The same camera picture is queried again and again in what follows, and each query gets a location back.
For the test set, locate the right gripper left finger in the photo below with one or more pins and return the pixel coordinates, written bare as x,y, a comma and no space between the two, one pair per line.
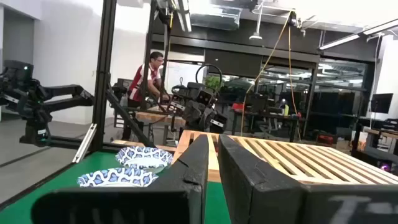
130,205

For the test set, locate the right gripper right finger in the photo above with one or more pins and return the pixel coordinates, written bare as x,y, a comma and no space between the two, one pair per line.
258,193

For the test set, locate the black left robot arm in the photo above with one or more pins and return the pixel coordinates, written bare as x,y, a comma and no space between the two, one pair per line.
189,88

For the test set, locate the wooden slatted shelf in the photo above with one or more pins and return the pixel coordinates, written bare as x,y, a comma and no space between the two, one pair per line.
295,161

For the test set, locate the blue patterned paper bowl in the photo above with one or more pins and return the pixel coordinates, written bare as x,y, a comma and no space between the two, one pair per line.
143,155
115,177

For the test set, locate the green leafy plant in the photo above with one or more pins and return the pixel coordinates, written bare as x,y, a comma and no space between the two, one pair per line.
214,83

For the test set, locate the wooden work table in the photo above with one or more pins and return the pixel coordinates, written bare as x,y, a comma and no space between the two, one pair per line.
155,116

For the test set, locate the person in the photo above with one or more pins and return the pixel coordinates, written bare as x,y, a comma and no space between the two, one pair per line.
144,79

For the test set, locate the black desk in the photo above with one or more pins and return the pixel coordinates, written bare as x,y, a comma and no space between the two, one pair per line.
267,115

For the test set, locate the green table mat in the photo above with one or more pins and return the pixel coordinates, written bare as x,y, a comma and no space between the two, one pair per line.
62,180

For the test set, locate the silver aluminium bar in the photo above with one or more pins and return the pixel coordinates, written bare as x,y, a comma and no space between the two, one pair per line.
84,144

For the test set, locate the yellow-green bottle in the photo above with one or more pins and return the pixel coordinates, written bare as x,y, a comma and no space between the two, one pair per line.
286,110

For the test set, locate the white pendant lamp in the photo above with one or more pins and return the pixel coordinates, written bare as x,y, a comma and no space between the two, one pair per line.
255,36

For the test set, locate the black computer monitor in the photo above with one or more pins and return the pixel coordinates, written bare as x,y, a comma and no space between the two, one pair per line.
382,103

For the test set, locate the white ceiling light strip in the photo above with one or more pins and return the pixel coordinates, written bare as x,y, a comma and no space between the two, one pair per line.
339,41

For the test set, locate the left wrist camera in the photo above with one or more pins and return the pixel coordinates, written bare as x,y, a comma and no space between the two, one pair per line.
205,97

